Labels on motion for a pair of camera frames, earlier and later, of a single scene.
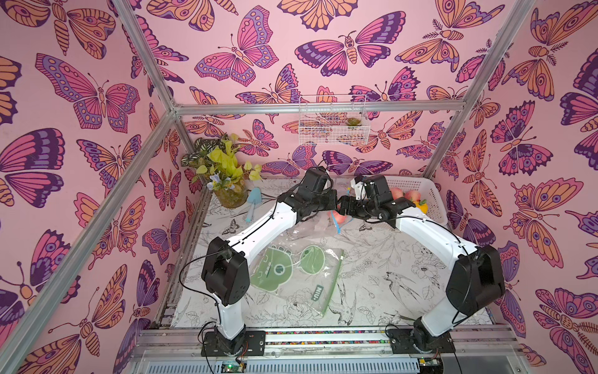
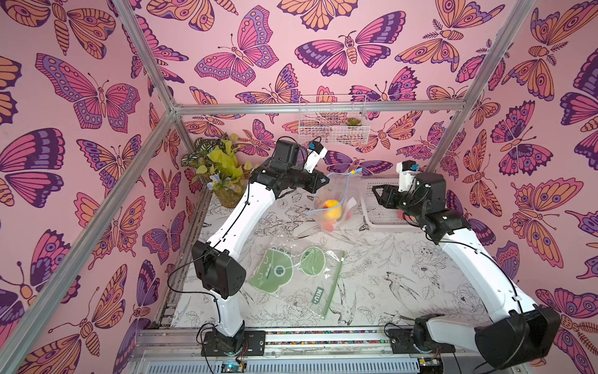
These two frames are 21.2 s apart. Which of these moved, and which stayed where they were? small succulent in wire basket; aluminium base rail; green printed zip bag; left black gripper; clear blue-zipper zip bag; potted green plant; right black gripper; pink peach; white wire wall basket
Moved: clear blue-zipper zip bag; pink peach; right black gripper; left black gripper
Stayed: green printed zip bag; potted green plant; white wire wall basket; small succulent in wire basket; aluminium base rail
